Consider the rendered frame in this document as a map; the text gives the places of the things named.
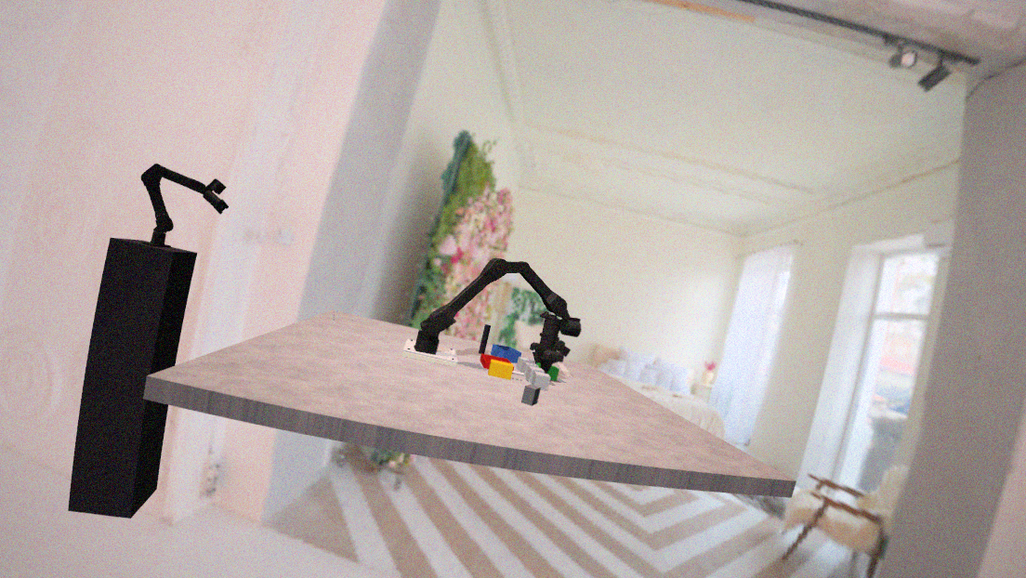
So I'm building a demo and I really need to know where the yellow block with grey metal pin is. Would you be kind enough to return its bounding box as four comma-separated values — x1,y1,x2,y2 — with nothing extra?
488,360,524,379

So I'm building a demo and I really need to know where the red tray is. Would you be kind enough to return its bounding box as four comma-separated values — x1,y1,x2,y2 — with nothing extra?
480,354,511,369

